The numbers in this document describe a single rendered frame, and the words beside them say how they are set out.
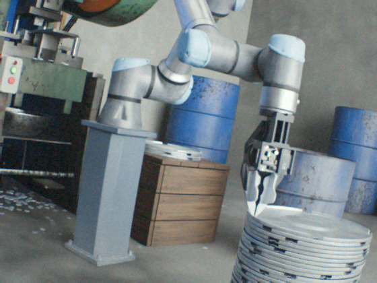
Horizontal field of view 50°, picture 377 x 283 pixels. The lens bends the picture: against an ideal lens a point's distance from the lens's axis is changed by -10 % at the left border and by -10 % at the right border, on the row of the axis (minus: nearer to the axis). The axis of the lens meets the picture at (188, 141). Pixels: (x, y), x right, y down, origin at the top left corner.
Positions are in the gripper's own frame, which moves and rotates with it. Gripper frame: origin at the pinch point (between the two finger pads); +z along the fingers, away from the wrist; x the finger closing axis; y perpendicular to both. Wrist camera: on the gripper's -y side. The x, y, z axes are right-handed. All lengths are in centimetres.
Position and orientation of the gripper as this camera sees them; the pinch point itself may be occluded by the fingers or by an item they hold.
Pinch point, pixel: (254, 208)
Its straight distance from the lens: 92.0
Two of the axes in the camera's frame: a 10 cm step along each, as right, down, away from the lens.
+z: -1.9, 9.8, 0.5
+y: 1.5, 0.8, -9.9
